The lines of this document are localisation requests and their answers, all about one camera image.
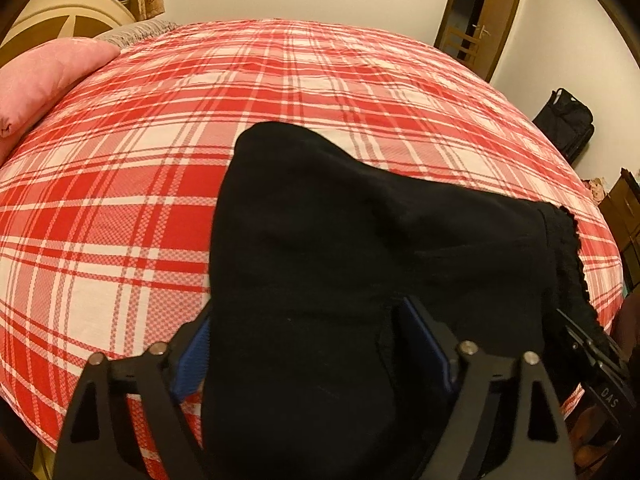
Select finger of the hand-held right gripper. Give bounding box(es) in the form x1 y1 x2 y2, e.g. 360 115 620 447
556 309 628 386

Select wooden chair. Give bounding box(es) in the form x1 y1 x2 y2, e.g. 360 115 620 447
442 27 473 63

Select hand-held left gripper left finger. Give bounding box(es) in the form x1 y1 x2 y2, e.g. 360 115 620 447
52 304 216 480

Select brown wooden door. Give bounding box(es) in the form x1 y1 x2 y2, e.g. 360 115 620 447
467 0 526 81

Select brown wooden cabinet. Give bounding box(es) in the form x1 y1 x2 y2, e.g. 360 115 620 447
597 169 640 286

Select brown door frame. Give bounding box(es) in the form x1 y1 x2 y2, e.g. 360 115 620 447
433 0 473 51

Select black bag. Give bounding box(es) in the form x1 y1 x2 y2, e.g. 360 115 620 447
531 88 596 165

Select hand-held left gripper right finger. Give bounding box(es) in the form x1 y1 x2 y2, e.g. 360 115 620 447
400 296 576 480

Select cream round headboard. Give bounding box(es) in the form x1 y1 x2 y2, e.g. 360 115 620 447
0 0 136 68

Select red plaid bed sheet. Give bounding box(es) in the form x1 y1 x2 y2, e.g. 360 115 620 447
0 19 626 480

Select black pants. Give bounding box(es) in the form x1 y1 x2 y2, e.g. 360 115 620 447
200 121 608 480

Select pink clothes pile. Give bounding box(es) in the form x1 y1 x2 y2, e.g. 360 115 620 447
582 177 608 206

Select grey striped pillow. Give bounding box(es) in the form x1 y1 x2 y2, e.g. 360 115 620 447
95 20 178 47

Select pink pillow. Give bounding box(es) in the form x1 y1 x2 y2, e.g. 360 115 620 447
0 37 121 161

